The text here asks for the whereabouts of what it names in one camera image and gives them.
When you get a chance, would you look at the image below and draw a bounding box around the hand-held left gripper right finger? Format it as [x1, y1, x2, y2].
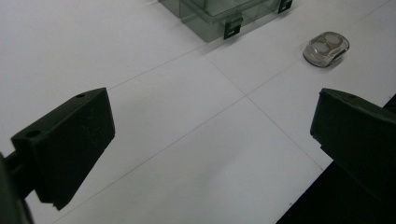
[309, 88, 396, 200]

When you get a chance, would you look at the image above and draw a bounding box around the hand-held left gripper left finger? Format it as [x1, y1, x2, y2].
[4, 87, 116, 212]

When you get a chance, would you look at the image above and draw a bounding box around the clear green plastic storage box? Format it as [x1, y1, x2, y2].
[158, 0, 294, 44]

